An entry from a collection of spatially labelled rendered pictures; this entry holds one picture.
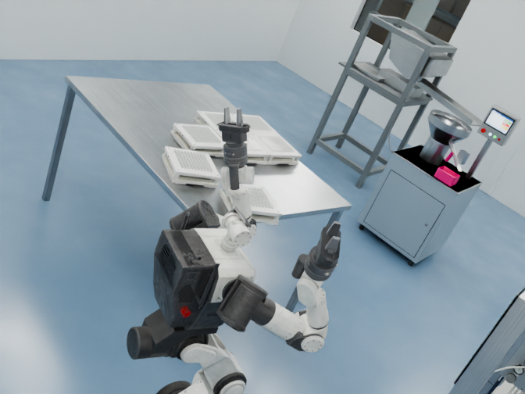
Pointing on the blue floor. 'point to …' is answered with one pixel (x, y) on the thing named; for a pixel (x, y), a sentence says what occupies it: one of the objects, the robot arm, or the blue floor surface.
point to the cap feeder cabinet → (416, 205)
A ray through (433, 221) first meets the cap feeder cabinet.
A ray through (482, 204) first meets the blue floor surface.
